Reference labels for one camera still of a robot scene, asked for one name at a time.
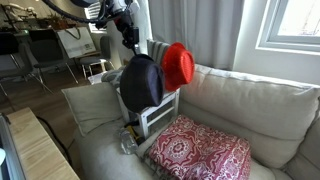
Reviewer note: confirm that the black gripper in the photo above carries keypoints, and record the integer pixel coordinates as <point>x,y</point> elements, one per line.
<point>130,33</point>

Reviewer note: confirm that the dark navy hat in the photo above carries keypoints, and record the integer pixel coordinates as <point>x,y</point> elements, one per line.
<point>142,83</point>

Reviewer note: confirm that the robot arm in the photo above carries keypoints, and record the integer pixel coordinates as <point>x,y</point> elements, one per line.
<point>118,11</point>

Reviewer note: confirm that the grey office chair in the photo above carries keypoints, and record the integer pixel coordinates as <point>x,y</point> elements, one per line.
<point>103,57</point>

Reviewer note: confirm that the red knitted hat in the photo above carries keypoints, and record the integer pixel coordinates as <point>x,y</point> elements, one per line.
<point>178,65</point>

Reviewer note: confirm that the small white wooden chair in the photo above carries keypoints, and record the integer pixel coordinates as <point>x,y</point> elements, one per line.
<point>156,50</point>

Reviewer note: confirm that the black folding chair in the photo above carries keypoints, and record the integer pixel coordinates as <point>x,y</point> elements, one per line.
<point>46,49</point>

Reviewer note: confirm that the window blinds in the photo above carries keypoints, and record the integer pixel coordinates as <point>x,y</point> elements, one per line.
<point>92,12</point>

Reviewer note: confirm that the grey white lattice pillow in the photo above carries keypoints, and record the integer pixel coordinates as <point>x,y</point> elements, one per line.
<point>113,77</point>

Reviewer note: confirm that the white tote bag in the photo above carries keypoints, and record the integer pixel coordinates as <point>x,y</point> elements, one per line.
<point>76,41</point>

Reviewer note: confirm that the potted plant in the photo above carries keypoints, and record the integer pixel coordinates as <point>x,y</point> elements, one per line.
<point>59,23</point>

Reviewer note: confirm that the white curtain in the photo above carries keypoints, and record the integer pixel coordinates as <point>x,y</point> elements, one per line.
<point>207,28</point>

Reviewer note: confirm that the beige loose cushion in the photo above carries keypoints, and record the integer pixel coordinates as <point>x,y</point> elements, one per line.
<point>93,105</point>

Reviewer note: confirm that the yellow black tool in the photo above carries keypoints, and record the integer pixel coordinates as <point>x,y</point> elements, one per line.
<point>130,127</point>

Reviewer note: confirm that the clear plastic bottle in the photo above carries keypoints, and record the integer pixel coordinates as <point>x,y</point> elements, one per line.
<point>128,143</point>

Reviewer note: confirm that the red patterned folded blanket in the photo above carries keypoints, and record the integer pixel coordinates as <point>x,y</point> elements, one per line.
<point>188,150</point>

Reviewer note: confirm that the light wooden table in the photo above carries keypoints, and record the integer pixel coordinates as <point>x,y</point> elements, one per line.
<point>39,156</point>

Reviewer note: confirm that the beige sofa back cushion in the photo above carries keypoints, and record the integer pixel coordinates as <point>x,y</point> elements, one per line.
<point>272,114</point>

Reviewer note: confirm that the beige sofa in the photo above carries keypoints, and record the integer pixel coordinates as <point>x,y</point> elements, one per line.
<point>103,158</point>

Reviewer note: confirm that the white window frame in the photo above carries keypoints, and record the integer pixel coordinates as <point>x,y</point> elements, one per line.
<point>292,25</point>

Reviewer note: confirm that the aluminium frame rail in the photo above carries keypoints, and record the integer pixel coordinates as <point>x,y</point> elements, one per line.
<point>11,167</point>

